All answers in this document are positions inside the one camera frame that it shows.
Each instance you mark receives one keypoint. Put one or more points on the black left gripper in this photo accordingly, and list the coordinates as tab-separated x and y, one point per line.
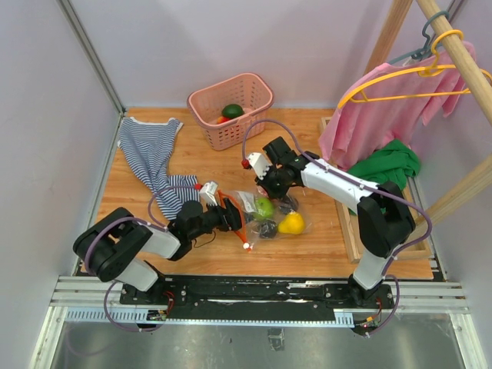
231	218

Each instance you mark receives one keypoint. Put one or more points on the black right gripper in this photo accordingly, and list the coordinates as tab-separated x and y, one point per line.
274	194

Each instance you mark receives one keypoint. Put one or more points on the clear zip top bag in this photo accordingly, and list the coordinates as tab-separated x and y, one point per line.
248	234

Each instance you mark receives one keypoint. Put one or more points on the fake red-yellow mango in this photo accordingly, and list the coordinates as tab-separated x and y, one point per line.
222	119

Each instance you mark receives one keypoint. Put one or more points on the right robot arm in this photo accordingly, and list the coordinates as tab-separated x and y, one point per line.
384	217

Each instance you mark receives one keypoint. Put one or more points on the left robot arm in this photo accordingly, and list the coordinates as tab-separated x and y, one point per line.
110	248

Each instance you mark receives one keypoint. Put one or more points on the fake green lime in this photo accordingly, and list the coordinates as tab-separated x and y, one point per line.
265	209

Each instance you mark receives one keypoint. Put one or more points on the fake dark purple fruit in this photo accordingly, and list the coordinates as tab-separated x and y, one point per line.
267	229

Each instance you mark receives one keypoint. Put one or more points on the fake yellow lemon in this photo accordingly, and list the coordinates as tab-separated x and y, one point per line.
293	223

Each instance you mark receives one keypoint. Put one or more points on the green tank top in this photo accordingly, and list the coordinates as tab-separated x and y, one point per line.
394	162

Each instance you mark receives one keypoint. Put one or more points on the pink plastic basket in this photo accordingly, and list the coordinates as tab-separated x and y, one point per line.
249	91

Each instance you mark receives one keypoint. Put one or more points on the blue white striped shirt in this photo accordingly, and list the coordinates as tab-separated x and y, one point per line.
148	148

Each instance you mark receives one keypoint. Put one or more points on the pink shirt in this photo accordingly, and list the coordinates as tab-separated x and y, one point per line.
358	129

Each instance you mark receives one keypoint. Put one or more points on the yellow clothes hanger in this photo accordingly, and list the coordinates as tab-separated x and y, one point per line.
358	94

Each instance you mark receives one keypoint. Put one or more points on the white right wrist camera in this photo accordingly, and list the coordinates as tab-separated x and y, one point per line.
258	163

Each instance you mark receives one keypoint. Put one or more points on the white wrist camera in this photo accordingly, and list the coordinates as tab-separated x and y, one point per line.
258	163
207	192

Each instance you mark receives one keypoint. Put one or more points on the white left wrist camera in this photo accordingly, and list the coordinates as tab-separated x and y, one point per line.
207	192

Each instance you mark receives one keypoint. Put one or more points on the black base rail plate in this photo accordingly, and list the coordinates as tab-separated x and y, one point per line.
257	298

